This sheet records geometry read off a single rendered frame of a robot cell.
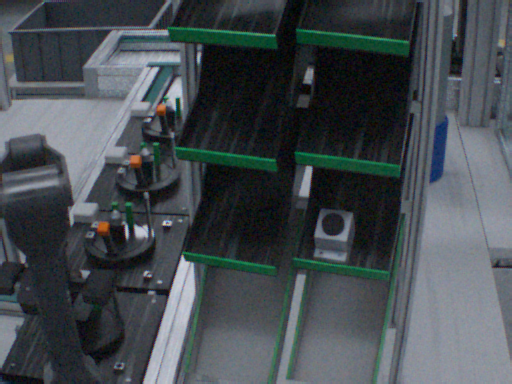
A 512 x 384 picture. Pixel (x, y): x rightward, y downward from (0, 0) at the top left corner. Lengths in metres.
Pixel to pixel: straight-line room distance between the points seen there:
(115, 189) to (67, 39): 1.52
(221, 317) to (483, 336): 0.54
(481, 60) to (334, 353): 1.20
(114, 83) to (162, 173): 0.74
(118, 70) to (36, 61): 0.91
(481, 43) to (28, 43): 1.84
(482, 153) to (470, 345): 0.77
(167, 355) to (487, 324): 0.62
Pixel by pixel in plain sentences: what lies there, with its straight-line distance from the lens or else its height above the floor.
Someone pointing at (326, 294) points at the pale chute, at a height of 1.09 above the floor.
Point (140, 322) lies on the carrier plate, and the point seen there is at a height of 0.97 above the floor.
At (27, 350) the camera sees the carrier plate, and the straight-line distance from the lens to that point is 1.31.
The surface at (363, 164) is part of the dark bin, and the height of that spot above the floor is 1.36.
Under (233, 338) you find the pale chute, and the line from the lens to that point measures 1.18.
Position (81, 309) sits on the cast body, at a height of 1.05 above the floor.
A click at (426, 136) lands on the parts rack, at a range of 1.08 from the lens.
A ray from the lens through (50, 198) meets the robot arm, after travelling 0.78.
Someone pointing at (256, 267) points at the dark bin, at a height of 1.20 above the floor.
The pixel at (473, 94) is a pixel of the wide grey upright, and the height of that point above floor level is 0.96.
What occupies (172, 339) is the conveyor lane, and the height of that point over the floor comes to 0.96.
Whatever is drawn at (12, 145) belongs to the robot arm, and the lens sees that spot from 0.87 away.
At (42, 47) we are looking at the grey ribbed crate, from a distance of 3.19.
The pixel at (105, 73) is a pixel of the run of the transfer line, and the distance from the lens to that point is 2.38.
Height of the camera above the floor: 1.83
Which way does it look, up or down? 31 degrees down
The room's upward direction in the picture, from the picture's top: 1 degrees counter-clockwise
